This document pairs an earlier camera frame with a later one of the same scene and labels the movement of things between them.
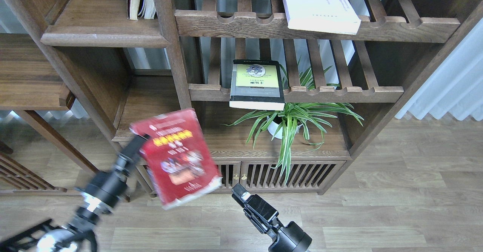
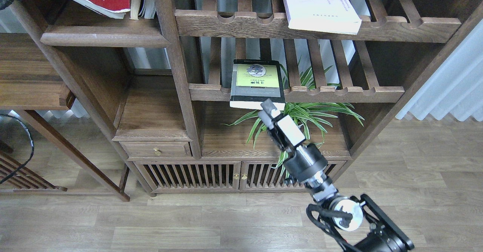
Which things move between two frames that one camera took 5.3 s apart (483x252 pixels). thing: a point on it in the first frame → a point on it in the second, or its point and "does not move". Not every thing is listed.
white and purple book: [322, 6] does not move
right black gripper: [291, 238] → [307, 162]
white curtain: [456, 86] does not move
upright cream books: [140, 2] does not move
